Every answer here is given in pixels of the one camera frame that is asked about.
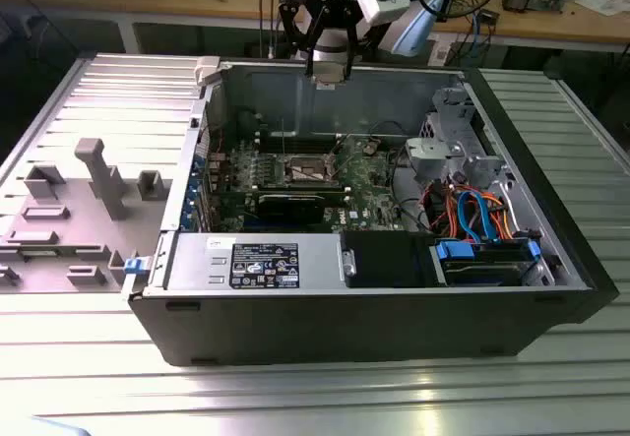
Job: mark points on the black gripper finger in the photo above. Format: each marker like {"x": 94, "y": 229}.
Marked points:
{"x": 350, "y": 42}
{"x": 316, "y": 37}

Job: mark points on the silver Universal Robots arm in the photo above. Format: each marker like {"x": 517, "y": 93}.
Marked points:
{"x": 329, "y": 51}

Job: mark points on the CPU socket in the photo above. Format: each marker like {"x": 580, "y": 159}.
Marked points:
{"x": 307, "y": 168}

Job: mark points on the small dark board component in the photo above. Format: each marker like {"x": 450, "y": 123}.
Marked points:
{"x": 370, "y": 146}

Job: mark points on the beige case latch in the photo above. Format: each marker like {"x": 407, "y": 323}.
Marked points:
{"x": 207, "y": 69}

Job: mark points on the small black adapter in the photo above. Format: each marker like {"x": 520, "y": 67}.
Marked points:
{"x": 489, "y": 16}

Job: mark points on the green motherboard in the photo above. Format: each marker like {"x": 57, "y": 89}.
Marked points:
{"x": 364, "y": 195}

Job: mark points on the wooden desk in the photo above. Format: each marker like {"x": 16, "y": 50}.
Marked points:
{"x": 147, "y": 3}

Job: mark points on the black graphics card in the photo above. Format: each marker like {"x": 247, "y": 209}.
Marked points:
{"x": 290, "y": 209}

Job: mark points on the black plastic fan shroud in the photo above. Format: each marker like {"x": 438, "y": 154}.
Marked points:
{"x": 384, "y": 259}

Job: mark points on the white paper sheet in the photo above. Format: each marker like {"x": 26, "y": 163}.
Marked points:
{"x": 600, "y": 3}

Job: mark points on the silver power supply unit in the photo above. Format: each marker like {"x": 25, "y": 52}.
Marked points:
{"x": 197, "y": 264}

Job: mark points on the hard disk in blue carrier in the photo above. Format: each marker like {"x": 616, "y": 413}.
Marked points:
{"x": 492, "y": 273}

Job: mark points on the black open PC case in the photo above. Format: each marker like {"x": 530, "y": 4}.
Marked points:
{"x": 344, "y": 328}

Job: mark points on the blue plastic case clip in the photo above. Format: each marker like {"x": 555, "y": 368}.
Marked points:
{"x": 135, "y": 265}

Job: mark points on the grey plastic parts rack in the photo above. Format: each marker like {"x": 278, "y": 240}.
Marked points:
{"x": 74, "y": 219}

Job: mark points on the green RAM stick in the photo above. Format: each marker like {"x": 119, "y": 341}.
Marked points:
{"x": 42, "y": 253}

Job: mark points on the silver metal drive bracket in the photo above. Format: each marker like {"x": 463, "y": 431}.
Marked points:
{"x": 433, "y": 153}

